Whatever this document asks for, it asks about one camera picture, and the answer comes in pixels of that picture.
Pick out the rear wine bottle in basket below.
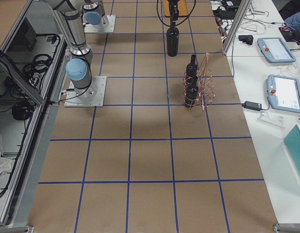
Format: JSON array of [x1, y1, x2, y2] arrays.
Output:
[[186, 54, 197, 79]]

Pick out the clear acrylic stand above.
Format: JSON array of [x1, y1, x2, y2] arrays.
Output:
[[257, 111, 285, 129]]

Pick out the black coiled cables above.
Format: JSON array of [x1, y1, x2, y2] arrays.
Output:
[[23, 53, 53, 76]]

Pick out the wine bottle in basket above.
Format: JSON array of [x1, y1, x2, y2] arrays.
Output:
[[184, 76, 198, 108], [186, 54, 197, 79]]

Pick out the upper teach pendant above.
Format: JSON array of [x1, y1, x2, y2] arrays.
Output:
[[257, 37, 296, 63]]

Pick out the aluminium side frame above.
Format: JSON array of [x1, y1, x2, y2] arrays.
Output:
[[0, 0, 67, 231]]

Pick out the copper wire bottle basket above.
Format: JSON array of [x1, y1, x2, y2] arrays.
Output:
[[182, 52, 215, 110]]

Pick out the teach pendant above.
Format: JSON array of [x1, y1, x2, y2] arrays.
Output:
[[257, 37, 296, 63], [266, 75, 300, 113]]

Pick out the black handheld device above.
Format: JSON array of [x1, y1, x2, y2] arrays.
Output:
[[238, 35, 253, 45]]

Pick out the lower teach pendant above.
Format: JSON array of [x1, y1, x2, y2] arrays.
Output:
[[266, 75, 300, 113]]

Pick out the black box under frame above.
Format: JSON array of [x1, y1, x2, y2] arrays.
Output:
[[13, 18, 37, 51]]

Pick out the aluminium frame post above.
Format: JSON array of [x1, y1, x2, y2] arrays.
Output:
[[222, 0, 252, 55]]

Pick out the teal board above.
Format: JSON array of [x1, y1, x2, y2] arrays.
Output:
[[284, 125, 300, 171]]

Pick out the front wine bottle in basket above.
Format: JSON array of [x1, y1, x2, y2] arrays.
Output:
[[184, 76, 198, 108]]

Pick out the white cloth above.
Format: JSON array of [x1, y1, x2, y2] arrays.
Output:
[[0, 134, 13, 185]]

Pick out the dark wine bottle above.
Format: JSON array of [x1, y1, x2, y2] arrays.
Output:
[[166, 23, 179, 57]]

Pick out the black power adapter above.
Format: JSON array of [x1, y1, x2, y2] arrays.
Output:
[[242, 101, 262, 111]]

